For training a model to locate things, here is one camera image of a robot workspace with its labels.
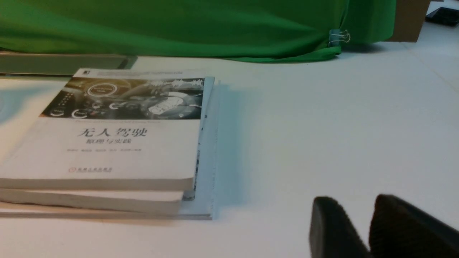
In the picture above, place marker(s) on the brown cardboard box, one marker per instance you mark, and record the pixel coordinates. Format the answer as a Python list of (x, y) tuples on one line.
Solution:
[(409, 19)]

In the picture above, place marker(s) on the white middle book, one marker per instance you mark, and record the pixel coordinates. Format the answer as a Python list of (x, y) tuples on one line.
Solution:
[(107, 200)]

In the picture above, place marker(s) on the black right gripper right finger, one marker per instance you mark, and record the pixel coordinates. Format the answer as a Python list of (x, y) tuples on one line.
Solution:
[(402, 230)]

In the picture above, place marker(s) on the thin white bottom book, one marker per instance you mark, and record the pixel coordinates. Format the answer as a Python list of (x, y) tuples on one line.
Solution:
[(201, 207)]

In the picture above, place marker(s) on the silver binder clip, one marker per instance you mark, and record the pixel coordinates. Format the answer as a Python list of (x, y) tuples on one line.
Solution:
[(336, 37)]

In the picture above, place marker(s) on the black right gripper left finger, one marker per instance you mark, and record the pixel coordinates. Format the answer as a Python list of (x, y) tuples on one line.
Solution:
[(332, 234)]

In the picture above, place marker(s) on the green backdrop cloth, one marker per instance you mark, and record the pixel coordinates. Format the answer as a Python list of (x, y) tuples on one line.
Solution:
[(258, 31)]

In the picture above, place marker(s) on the grey desk cable tray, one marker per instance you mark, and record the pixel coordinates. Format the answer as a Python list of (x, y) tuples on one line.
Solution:
[(59, 65)]

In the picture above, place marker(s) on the black device on table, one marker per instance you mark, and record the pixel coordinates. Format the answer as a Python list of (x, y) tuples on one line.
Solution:
[(444, 16)]

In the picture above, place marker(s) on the white top book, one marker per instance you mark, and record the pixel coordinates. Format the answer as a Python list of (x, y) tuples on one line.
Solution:
[(114, 136)]

